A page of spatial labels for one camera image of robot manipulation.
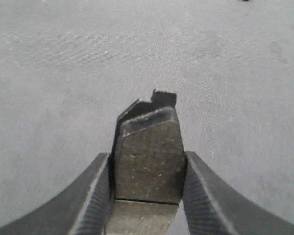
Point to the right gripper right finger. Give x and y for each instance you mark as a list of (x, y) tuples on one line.
[(213, 207)]

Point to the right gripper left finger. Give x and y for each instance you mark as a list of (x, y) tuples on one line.
[(80, 209)]

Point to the brake pad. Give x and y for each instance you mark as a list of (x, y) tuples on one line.
[(148, 167)]

